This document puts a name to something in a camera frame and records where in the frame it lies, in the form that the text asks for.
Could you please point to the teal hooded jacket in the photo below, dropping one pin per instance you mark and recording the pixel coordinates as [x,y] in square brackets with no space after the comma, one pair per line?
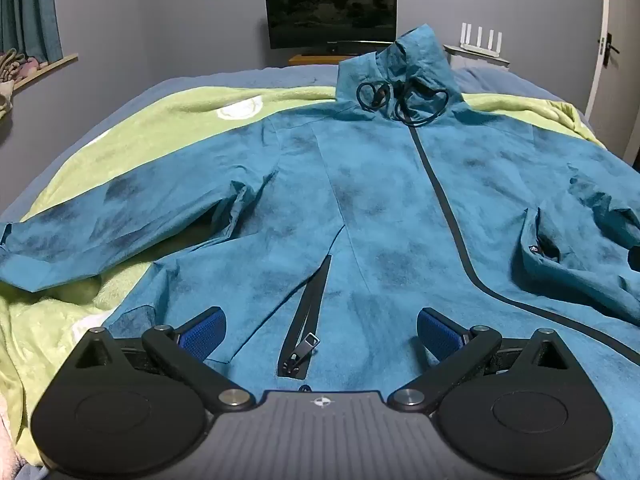
[375,185]

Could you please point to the white router with antennas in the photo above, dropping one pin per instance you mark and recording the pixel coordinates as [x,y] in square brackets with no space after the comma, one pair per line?
[481,40]

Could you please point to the white door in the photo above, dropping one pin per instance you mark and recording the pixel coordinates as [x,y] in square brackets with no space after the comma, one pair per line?
[622,5]

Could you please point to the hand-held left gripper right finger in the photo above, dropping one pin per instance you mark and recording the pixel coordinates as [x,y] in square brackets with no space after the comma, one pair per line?
[440,331]

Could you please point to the teal curtain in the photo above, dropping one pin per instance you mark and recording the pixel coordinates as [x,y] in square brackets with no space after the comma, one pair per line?
[27,5]

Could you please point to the black computer monitor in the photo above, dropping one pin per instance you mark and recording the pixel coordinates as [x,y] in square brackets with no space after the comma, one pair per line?
[330,10]

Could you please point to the bed with blue sheet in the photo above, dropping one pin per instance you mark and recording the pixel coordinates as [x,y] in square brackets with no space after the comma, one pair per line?
[210,77]

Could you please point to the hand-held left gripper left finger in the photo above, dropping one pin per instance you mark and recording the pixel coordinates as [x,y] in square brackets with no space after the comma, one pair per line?
[202,332]

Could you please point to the light green blanket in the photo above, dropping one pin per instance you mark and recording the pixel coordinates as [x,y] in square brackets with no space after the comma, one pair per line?
[165,125]

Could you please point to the patterned cloth pile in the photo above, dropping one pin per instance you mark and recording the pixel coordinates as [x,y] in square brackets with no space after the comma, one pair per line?
[12,72]

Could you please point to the wooden window sill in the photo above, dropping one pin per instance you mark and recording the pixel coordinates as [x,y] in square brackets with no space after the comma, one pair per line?
[47,67]

